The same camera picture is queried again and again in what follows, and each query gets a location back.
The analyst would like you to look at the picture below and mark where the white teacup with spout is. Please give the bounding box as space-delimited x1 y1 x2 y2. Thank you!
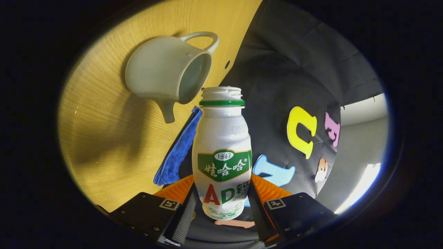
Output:
125 31 220 124

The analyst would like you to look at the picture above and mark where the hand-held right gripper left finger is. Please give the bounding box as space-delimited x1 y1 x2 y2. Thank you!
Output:
104 175 198 247

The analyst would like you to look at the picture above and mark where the black backdrop cloth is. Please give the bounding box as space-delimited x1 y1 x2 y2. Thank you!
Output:
180 0 385 242

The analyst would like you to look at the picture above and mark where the long ceiling light panel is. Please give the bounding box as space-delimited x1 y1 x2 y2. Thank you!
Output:
334 163 381 215

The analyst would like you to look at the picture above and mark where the white water bottle green label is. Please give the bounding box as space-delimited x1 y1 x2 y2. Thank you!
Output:
192 86 252 221

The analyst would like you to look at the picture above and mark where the blue folded towel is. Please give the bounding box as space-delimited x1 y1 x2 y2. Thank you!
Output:
153 106 203 186

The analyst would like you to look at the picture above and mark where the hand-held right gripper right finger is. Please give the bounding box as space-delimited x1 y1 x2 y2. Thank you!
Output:
247 174 336 247

